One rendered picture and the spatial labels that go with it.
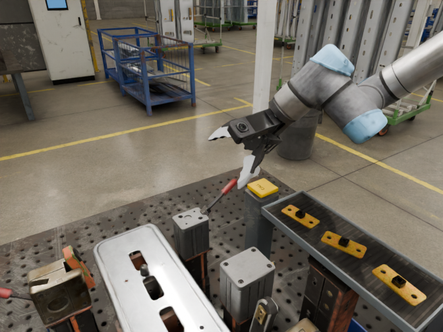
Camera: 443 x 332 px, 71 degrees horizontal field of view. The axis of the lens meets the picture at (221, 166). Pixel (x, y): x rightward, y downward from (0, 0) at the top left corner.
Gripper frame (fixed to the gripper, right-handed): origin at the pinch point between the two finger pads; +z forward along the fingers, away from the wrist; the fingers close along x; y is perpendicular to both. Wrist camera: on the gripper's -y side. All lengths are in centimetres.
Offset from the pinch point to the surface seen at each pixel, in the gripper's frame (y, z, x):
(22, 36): 188, 358, 574
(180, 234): 0.1, 22.9, -6.8
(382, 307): -3.8, -15.0, -40.4
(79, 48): 249, 295, 492
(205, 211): 6.8, 16.8, -4.4
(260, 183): 12.7, 0.3, -6.5
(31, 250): -8, 93, 26
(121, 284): -16.0, 31.6, -12.1
